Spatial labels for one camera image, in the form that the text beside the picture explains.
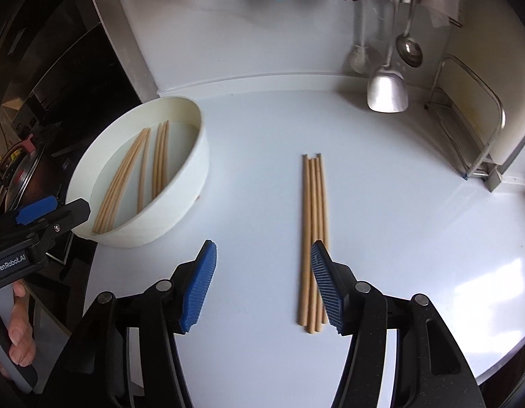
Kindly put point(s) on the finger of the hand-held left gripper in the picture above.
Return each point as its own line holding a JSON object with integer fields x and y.
{"x": 35, "y": 210}
{"x": 71, "y": 216}

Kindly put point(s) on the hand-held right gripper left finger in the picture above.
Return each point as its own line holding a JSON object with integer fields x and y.
{"x": 198, "y": 289}

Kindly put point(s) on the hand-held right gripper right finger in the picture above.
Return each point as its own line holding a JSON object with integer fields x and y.
{"x": 328, "y": 289}

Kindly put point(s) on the single wooden chopstick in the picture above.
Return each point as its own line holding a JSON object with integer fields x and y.
{"x": 305, "y": 221}
{"x": 311, "y": 221}
{"x": 317, "y": 221}
{"x": 324, "y": 221}

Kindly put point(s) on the white round basin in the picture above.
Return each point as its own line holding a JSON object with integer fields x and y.
{"x": 177, "y": 216}

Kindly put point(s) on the bunch of wooden chopsticks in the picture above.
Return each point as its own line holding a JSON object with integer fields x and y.
{"x": 160, "y": 157}

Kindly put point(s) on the person's left hand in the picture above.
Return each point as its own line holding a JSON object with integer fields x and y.
{"x": 23, "y": 340}

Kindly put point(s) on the metal pot lid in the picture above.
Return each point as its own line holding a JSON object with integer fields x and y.
{"x": 13, "y": 170}

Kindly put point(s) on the glossy black panel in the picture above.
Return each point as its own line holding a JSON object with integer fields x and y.
{"x": 66, "y": 72}

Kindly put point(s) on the metal cooking spatula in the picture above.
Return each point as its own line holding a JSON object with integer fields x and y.
{"x": 388, "y": 91}

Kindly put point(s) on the stainless steel rack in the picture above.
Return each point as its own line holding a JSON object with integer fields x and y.
{"x": 485, "y": 153}

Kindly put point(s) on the white bottle brush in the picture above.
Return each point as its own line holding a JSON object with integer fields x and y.
{"x": 359, "y": 57}

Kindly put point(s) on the metal ladle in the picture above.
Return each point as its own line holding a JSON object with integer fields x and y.
{"x": 410, "y": 51}

